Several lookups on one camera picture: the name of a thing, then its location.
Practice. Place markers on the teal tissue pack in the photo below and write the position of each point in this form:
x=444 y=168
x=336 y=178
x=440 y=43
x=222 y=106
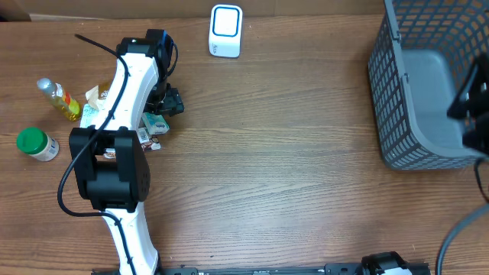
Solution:
x=155 y=124

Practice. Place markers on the white barcode snack packet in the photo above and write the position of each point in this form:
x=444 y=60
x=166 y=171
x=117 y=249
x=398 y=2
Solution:
x=148 y=143

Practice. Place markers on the yellow liquid bottle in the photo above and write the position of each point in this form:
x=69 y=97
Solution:
x=60 y=99

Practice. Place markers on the grey plastic basket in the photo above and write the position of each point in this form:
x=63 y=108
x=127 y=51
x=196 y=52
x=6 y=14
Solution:
x=456 y=29

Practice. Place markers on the green lid jar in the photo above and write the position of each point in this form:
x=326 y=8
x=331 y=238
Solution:
x=37 y=144

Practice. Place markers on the white barcode scanner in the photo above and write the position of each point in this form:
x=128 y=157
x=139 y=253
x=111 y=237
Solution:
x=225 y=31

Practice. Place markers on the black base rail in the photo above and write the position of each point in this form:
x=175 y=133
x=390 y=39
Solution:
x=328 y=269

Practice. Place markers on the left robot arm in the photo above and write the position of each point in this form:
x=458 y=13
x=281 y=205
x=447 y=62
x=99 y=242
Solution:
x=108 y=160

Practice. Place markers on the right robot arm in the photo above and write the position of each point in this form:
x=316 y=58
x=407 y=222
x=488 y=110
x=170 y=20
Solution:
x=424 y=122

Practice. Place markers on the teal snack bar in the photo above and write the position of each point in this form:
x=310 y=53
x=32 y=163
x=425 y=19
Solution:
x=88 y=115

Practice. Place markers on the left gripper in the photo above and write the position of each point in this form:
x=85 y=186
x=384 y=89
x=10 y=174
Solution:
x=173 y=105

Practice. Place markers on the brown snack packet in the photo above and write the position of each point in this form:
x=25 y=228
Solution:
x=96 y=96

